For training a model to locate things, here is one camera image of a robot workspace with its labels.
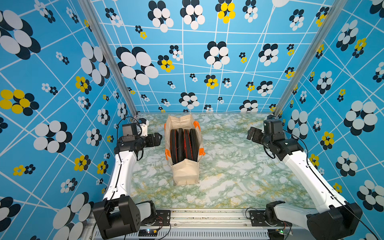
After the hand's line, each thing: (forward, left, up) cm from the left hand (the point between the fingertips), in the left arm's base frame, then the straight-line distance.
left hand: (155, 135), depth 82 cm
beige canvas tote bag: (-19, -17, -5) cm, 26 cm away
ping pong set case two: (-3, -18, -4) cm, 19 cm away
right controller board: (-43, -61, -21) cm, 77 cm away
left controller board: (-42, +1, -23) cm, 48 cm away
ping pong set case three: (-6, -14, -6) cm, 17 cm away
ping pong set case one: (-7, -21, -4) cm, 23 cm away
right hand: (0, -56, +3) cm, 56 cm away
